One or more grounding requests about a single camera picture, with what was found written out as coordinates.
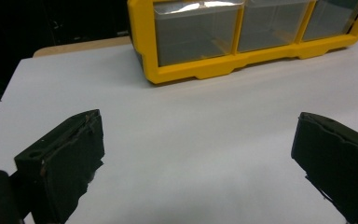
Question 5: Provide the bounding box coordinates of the set of clear drawers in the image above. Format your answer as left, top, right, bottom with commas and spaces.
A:
153, 0, 358, 67

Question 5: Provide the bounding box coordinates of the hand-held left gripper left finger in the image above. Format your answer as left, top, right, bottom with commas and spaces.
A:
13, 108, 105, 224

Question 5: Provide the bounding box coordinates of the white board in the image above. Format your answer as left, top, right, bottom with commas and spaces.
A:
0, 17, 358, 224

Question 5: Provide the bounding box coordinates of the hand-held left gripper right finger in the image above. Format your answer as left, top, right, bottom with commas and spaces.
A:
290, 111, 358, 224

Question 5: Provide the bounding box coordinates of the yellow plastic organizer cabinet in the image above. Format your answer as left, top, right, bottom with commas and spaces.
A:
126, 0, 358, 86

